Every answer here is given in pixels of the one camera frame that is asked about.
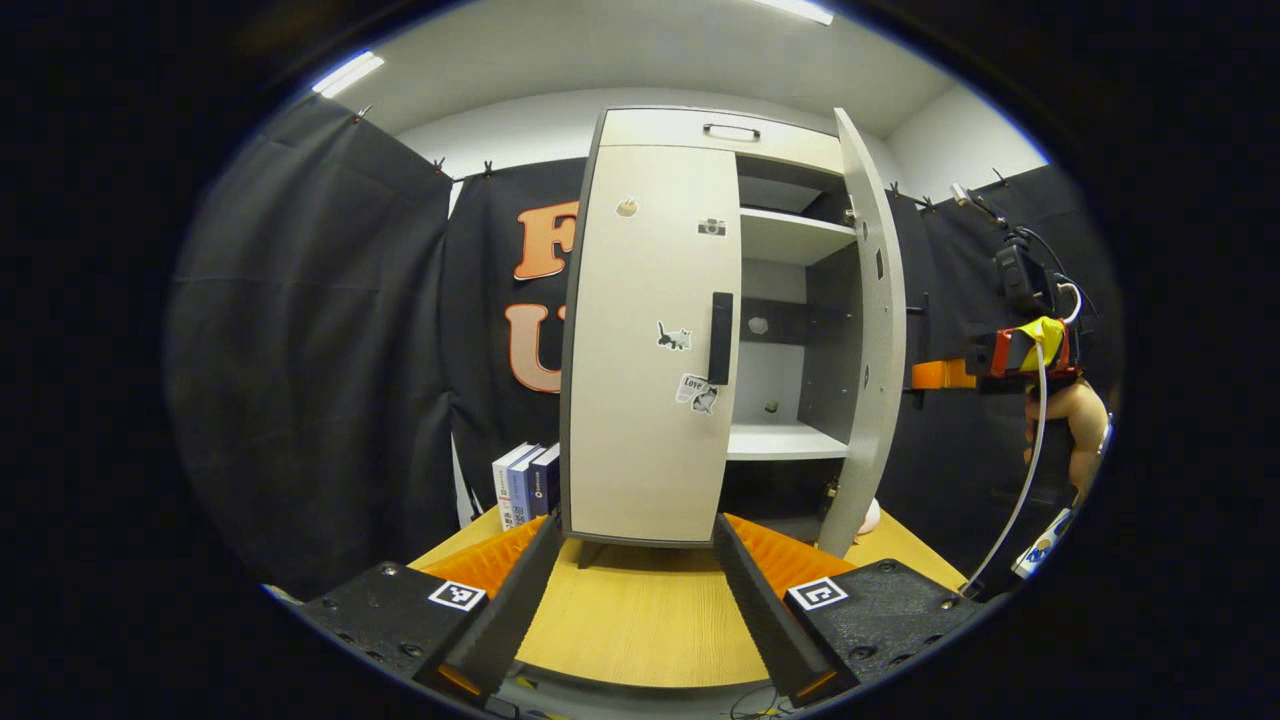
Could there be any beige cabinet door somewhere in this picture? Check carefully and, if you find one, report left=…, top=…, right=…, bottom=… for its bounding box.
left=818, top=107, right=929, bottom=559
left=562, top=145, right=743, bottom=546

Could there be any beige cabinet drawer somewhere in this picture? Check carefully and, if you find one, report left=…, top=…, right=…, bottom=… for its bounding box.
left=598, top=107, right=846, bottom=176

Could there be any white printed packet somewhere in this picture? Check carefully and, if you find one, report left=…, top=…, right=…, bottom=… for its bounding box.
left=1012, top=508, right=1073, bottom=581

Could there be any ceiling light panel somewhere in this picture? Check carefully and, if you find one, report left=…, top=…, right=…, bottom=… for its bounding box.
left=310, top=50, right=386, bottom=98

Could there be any blue book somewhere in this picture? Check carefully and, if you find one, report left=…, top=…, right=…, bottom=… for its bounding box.
left=507, top=447, right=546, bottom=526

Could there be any beige double-door shoe cabinet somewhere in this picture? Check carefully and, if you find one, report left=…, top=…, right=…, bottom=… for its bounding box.
left=558, top=105, right=908, bottom=571

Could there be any white cable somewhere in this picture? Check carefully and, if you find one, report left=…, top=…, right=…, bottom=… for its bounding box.
left=958, top=340, right=1051, bottom=598

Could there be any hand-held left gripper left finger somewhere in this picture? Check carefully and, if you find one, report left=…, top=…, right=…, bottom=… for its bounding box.
left=295, top=512, right=566, bottom=706

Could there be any black backdrop cloth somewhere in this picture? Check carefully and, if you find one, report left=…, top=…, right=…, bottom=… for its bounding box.
left=165, top=95, right=1121, bottom=601

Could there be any dark navy book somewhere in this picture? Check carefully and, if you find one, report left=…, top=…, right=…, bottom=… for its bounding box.
left=527, top=443, right=563, bottom=519

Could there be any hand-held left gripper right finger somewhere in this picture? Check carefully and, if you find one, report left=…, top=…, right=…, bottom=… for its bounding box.
left=712, top=512, right=986, bottom=708

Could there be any white book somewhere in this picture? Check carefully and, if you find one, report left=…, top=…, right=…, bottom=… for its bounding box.
left=491, top=443, right=536, bottom=531

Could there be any black cable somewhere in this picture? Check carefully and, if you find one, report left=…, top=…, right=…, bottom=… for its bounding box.
left=950, top=183, right=1099, bottom=321

